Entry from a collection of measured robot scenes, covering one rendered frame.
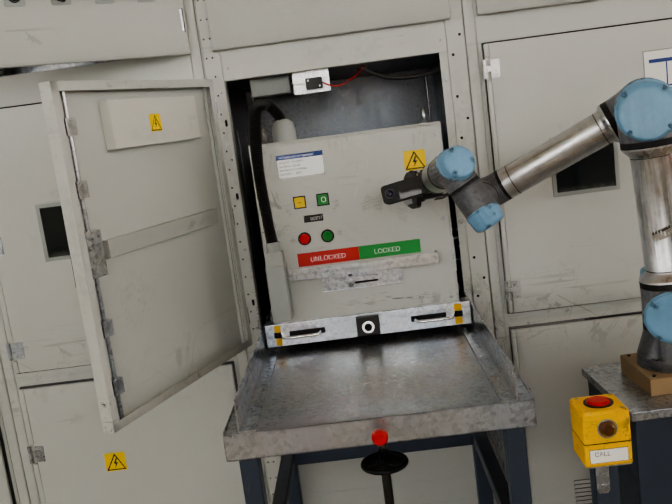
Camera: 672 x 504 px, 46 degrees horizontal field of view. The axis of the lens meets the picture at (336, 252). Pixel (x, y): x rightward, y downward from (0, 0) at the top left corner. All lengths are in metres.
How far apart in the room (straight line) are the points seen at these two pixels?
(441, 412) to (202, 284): 0.80
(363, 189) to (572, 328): 0.71
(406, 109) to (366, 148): 0.94
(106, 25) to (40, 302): 0.79
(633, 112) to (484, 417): 0.66
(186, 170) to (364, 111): 1.04
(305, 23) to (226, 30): 0.21
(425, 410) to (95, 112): 0.95
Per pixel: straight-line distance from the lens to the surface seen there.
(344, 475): 2.41
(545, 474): 2.46
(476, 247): 2.24
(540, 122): 2.23
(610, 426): 1.43
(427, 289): 2.11
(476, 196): 1.75
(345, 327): 2.11
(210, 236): 2.17
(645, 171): 1.71
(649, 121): 1.68
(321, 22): 2.18
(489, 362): 1.86
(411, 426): 1.63
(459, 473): 2.43
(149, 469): 2.45
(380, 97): 2.97
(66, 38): 2.11
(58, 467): 2.52
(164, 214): 2.00
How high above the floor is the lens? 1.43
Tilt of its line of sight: 9 degrees down
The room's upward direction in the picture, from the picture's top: 8 degrees counter-clockwise
